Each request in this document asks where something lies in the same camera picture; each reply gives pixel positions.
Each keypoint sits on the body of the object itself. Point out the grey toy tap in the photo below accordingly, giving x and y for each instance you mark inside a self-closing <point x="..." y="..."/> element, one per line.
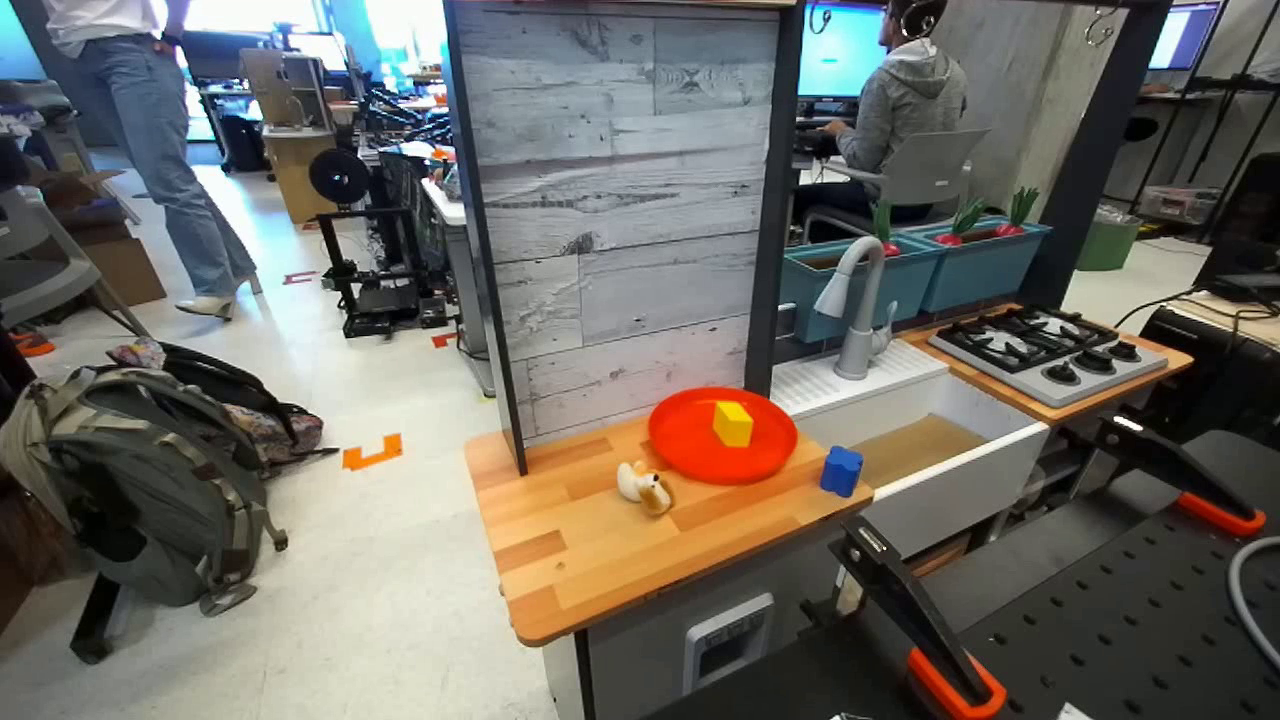
<point x="858" y="345"/>

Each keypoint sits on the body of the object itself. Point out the orange plate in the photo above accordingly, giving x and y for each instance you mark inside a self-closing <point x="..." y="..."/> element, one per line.
<point x="685" y="445"/>

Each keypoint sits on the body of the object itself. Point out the yellow block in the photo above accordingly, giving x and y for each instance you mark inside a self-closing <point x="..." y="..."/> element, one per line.
<point x="733" y="425"/>

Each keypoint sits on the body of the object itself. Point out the white and tan toy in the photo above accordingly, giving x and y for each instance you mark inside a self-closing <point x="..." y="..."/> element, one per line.
<point x="648" y="488"/>

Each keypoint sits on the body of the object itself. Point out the toy kitchen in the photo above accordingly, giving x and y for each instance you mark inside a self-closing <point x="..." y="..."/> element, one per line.
<point x="620" y="200"/>

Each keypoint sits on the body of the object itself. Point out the teal planter box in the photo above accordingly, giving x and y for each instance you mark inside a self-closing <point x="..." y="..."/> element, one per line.
<point x="815" y="290"/>
<point x="985" y="265"/>

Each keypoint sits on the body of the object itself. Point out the blue block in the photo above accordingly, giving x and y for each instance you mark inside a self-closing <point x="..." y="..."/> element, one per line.
<point x="841" y="472"/>

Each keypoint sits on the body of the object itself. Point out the toy radish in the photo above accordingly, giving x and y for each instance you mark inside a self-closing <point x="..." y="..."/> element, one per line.
<point x="884" y="225"/>
<point x="962" y="220"/>
<point x="1018" y="212"/>

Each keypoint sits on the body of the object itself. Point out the black 3D printer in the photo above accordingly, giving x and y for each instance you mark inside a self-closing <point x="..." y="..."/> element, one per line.
<point x="375" y="260"/>

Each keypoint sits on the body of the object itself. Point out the white toy sink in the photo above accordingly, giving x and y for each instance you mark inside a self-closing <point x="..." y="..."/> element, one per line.
<point x="930" y="450"/>

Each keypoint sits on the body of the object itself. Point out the grey office chair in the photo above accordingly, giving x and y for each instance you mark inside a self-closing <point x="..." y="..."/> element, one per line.
<point x="925" y="170"/>

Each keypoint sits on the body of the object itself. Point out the monitor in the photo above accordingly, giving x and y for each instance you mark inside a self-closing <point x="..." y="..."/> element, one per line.
<point x="838" y="50"/>
<point x="1185" y="35"/>

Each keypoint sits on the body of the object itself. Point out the person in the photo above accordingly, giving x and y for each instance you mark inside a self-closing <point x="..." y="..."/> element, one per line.
<point x="150" y="130"/>
<point x="905" y="100"/>

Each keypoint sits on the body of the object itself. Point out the black clamp with orange grip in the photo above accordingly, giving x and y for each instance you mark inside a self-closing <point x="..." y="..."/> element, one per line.
<point x="915" y="610"/>
<point x="1165" y="465"/>

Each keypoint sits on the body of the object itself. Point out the grey toy stove top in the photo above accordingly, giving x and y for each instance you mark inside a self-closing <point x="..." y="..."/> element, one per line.
<point x="1030" y="350"/>

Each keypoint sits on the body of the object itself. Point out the black patterned backpack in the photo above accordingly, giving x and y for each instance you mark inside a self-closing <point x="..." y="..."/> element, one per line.
<point x="250" y="410"/>

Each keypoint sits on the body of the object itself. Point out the black stove knob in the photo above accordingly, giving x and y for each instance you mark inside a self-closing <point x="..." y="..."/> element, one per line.
<point x="1094" y="361"/>
<point x="1124" y="350"/>
<point x="1062" y="373"/>

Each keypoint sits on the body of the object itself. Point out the green bin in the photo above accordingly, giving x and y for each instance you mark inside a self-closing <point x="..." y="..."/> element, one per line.
<point x="1105" y="245"/>

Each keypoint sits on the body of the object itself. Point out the grey backpack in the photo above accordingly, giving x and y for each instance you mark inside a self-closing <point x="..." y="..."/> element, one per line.
<point x="140" y="490"/>

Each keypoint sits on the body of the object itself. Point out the cardboard box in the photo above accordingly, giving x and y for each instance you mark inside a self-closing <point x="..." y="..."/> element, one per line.
<point x="125" y="265"/>

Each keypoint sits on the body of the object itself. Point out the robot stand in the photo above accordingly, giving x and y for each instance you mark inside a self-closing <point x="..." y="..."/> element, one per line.
<point x="1120" y="620"/>

